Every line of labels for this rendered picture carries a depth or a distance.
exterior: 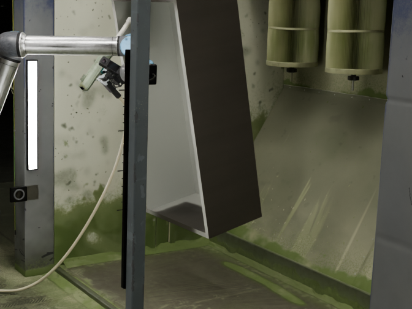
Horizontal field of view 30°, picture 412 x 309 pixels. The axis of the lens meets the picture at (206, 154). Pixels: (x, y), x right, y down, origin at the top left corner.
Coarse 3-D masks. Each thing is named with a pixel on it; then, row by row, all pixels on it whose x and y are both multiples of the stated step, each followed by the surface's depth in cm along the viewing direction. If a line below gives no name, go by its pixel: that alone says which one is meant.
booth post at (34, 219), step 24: (24, 0) 424; (48, 0) 431; (24, 24) 426; (48, 24) 434; (24, 72) 431; (48, 72) 439; (24, 96) 433; (48, 96) 441; (24, 120) 436; (48, 120) 444; (24, 144) 438; (48, 144) 446; (24, 168) 441; (48, 168) 449; (48, 192) 451; (24, 216) 446; (48, 216) 454; (24, 240) 449; (48, 240) 456; (24, 264) 452; (48, 264) 459
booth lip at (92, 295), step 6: (60, 270) 455; (66, 276) 447; (72, 282) 439; (78, 282) 436; (78, 288) 433; (84, 288) 427; (90, 294) 420; (96, 294) 418; (96, 300) 414; (102, 300) 410; (102, 306) 408; (108, 306) 403
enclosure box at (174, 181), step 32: (128, 0) 382; (160, 0) 359; (192, 0) 354; (224, 0) 365; (128, 32) 405; (160, 32) 417; (192, 32) 357; (224, 32) 368; (160, 64) 420; (192, 64) 360; (224, 64) 371; (160, 96) 424; (192, 96) 363; (224, 96) 375; (160, 128) 427; (192, 128) 368; (224, 128) 378; (160, 160) 431; (192, 160) 443; (224, 160) 381; (160, 192) 435; (192, 192) 448; (224, 192) 385; (256, 192) 397; (192, 224) 404; (224, 224) 388
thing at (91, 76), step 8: (128, 24) 392; (120, 32) 389; (112, 56) 385; (96, 64) 377; (88, 72) 376; (96, 72) 376; (88, 80) 373; (96, 80) 378; (80, 88) 374; (88, 88) 373; (112, 88) 384; (120, 96) 388
